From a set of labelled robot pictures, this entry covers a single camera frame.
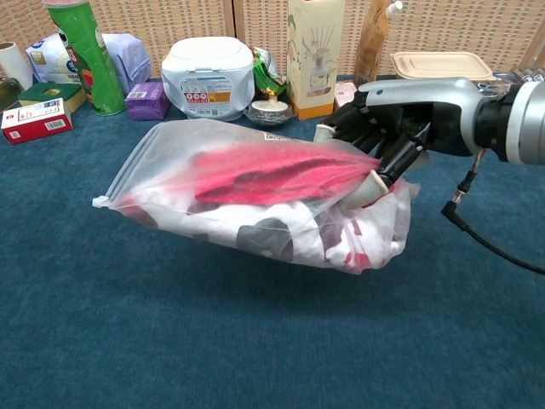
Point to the pink small box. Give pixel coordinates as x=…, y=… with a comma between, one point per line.
x=342, y=93

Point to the green snack packet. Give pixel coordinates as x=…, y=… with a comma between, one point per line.
x=266, y=72

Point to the white blue tissue pack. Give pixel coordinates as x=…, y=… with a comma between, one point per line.
x=127, y=59

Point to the dark green square tin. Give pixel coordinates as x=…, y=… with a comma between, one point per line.
x=47, y=91

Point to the white wet wipes tub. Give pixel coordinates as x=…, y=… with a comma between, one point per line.
x=208, y=64

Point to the red white carton box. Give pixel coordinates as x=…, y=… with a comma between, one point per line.
x=38, y=123

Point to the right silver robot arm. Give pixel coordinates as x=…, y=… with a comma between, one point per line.
x=528, y=123

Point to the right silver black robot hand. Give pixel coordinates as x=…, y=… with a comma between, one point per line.
x=426, y=98

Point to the red white patterned garment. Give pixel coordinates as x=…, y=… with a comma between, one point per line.
x=277, y=170

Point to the white paper roll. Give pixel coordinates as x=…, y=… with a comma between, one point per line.
x=15, y=64

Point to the small dark bowl white lid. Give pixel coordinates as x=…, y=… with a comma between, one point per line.
x=270, y=113

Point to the frosted plastic zip bag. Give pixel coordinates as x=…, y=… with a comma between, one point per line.
x=170, y=145

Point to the blue carpet table cover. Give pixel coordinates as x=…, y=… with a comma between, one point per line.
x=213, y=341

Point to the purple small box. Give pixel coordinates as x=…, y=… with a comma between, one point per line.
x=147, y=102

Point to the green chips can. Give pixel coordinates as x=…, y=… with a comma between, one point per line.
x=93, y=64

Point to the orange cream diffuser box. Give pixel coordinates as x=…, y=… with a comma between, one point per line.
x=315, y=51

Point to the woven folding screen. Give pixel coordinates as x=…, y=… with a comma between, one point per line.
x=191, y=21

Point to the beige lidded food container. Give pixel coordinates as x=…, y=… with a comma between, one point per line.
x=438, y=64

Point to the binder clips blister pack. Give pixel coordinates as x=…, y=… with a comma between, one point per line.
x=528, y=74

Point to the brown spout pouch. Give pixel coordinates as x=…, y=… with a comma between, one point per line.
x=372, y=42

